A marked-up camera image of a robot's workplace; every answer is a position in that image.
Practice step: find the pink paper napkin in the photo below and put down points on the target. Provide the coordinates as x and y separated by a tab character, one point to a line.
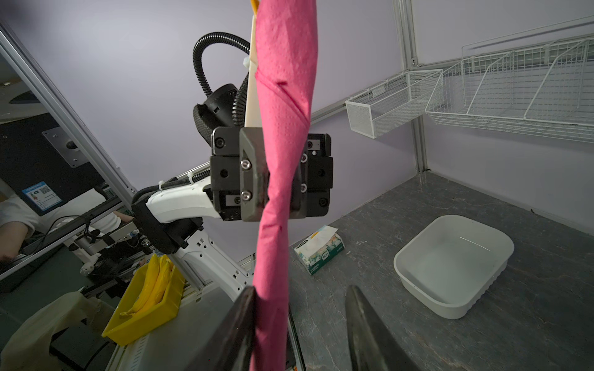
286	38

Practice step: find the orange plastic spoon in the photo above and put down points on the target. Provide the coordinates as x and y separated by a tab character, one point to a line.
255	5

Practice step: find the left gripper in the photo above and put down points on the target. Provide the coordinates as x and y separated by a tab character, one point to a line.
320	176

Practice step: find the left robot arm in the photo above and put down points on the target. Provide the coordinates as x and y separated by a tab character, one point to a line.
172	214

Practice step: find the white mesh box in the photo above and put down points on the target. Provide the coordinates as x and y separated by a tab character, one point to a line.
394	102

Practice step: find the white plastic tub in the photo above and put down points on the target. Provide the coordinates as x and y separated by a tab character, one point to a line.
451	263

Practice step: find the white wire shelf basket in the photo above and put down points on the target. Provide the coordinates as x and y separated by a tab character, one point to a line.
537	82

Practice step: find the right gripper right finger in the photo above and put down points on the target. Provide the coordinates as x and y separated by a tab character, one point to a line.
371	345

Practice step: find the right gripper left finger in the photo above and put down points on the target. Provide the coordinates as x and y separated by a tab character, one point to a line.
232	343

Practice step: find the person forearm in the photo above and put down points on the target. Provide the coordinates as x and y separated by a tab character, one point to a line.
18	222

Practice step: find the yellow plastic bin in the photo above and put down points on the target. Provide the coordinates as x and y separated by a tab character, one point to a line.
151	300

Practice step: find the tissue pack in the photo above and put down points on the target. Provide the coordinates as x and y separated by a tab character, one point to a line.
318	249

